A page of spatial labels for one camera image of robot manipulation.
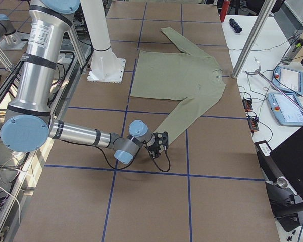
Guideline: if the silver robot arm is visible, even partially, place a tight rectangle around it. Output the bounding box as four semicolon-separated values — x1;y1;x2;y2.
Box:
0;1;169;165

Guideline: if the black laptop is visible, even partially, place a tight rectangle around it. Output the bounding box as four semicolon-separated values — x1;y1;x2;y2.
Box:
270;126;303;198

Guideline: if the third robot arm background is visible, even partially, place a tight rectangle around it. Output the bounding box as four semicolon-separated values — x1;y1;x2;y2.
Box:
0;14;29;51

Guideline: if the black camera stand device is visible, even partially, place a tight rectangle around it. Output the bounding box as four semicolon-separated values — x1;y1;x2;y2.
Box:
266;182;303;232

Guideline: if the green long-sleeve shirt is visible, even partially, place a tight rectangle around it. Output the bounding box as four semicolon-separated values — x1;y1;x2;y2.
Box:
131;27;226;143

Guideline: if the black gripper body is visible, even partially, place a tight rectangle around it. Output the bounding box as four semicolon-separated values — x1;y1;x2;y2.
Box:
148;131;169;158

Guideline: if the white label black box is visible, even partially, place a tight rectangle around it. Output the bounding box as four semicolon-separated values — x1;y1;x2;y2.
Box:
254;140;272;157

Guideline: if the far teach pendant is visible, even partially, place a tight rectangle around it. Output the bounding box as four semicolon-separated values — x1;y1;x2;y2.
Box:
273;66;303;95

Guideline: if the teach pendant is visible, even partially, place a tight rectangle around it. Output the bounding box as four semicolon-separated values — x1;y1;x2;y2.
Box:
273;66;303;95
268;93;303;126

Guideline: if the metal grabber tool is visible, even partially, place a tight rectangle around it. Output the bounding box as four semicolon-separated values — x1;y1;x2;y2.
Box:
243;68;303;112

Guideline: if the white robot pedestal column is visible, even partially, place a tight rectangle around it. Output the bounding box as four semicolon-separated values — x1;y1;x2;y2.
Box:
80;0;111;52

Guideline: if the brown paper table mat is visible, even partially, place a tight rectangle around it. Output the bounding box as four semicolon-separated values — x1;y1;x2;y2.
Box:
14;1;279;241

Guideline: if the aluminium frame post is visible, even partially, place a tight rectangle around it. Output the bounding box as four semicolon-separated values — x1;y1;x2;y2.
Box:
232;0;276;79

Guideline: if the near teach pendant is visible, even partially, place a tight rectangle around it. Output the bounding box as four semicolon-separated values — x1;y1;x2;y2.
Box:
268;93;303;126

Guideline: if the folded dark blue umbrella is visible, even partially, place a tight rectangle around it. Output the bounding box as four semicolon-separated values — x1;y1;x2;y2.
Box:
229;18;242;34

